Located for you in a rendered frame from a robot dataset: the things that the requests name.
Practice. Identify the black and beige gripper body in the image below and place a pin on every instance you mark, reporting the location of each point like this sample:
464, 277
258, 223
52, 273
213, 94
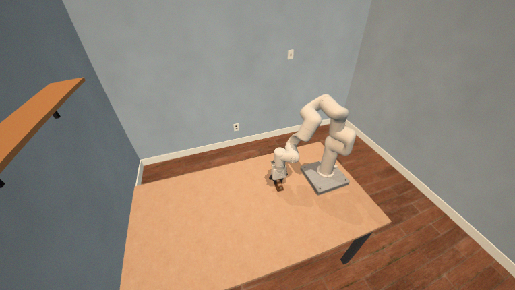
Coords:
278, 174

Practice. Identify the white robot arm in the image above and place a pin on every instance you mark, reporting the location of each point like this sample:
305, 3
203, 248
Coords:
341, 138

